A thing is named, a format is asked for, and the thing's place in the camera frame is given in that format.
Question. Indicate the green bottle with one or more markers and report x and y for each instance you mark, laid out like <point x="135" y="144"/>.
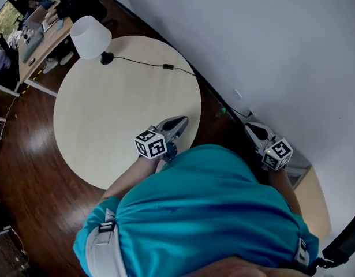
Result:
<point x="221" y="112"/>

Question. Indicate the person's blue shirt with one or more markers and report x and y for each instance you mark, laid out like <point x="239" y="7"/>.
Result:
<point x="194" y="206"/>

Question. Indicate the person's right forearm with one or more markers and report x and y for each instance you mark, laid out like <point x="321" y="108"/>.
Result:
<point x="282" y="189"/>

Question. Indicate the black monitor screen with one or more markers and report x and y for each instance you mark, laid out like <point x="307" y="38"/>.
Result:
<point x="339" y="250"/>

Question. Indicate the rectangular wooden table white legs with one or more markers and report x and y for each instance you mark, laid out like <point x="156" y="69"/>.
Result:
<point x="313" y="203"/>

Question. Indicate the grey laptop sleeve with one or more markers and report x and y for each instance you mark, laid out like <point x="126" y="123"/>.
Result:
<point x="33" y="48"/>

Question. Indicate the round beige table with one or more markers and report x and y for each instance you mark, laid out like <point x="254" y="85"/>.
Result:
<point x="113" y="111"/>

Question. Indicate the wooden office desk white legs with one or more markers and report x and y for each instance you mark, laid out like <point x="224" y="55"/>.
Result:
<point x="47" y="48"/>

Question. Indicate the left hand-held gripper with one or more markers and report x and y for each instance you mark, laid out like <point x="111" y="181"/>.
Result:
<point x="149" y="144"/>

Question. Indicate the yellow black striped floor tape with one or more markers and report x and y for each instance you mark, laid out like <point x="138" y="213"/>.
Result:
<point x="37" y="74"/>

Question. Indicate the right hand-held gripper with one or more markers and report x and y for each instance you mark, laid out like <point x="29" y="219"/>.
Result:
<point x="278" y="154"/>

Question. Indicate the open silver laptop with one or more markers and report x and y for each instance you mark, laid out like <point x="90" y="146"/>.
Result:
<point x="35" y="17"/>

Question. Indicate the person's left forearm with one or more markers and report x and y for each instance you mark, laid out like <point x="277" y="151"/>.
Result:
<point x="128" y="175"/>

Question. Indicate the white wall outlet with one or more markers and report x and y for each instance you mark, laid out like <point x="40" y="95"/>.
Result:
<point x="251" y="112"/>
<point x="238" y="93"/>

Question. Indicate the white table lamp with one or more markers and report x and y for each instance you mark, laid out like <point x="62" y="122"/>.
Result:
<point x="89" y="36"/>

